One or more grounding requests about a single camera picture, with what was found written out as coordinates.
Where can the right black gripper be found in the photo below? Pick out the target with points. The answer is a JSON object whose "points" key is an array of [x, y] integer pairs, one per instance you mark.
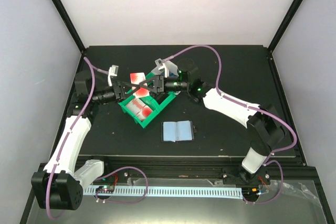
{"points": [[159, 85]]}

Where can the green bin with black cards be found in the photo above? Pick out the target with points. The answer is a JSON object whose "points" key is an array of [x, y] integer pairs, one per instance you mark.
{"points": [[158, 100]]}

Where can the blue card stack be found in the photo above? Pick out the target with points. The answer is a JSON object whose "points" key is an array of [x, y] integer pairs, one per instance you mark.
{"points": [[172, 74]]}

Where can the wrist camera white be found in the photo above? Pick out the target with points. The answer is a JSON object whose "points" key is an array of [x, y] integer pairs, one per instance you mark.
{"points": [[112, 72], [161, 66]]}

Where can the controller board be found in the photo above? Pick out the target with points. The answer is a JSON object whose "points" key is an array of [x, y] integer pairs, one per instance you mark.
{"points": [[105, 189], [251, 191]]}

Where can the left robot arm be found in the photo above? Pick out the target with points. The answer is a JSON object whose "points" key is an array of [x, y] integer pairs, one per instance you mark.
{"points": [[59, 185]]}

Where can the white bin with blue cards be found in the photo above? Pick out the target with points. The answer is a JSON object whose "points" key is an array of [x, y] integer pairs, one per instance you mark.
{"points": [[171, 67]]}

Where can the blue slotted cable duct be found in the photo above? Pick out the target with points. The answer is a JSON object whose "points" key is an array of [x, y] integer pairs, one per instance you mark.
{"points": [[170, 191]]}

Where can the right controller board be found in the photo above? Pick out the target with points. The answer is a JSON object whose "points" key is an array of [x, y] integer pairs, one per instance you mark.
{"points": [[251, 191]]}

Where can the right black frame post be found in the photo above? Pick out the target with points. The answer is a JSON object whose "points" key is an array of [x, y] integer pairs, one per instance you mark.
{"points": [[293, 8]]}

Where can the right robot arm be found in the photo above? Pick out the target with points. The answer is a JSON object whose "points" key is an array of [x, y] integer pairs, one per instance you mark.
{"points": [[265, 132]]}

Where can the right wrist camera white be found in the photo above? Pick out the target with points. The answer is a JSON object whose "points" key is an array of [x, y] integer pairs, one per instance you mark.
{"points": [[161, 66]]}

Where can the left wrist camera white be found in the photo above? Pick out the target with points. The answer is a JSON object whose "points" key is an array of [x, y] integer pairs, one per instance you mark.
{"points": [[112, 72]]}

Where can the red white card stack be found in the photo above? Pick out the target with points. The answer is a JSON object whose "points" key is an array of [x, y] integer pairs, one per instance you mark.
{"points": [[139, 109]]}

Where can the green bin with red cards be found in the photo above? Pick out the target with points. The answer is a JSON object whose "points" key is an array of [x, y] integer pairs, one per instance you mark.
{"points": [[144, 123]]}

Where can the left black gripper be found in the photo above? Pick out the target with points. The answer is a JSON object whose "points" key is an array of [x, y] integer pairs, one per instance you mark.
{"points": [[119, 91]]}

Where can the black card holder wallet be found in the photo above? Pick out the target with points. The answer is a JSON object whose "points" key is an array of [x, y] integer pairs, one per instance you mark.
{"points": [[179, 131]]}

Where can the left controller board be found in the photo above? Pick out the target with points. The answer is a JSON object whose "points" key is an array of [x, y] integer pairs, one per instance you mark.
{"points": [[105, 189]]}

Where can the black frame post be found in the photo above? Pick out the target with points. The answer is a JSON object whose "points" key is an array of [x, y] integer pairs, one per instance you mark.
{"points": [[69, 24], [293, 8]]}

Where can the left black frame post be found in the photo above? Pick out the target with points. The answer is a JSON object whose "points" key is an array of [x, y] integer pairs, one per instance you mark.
{"points": [[69, 24]]}

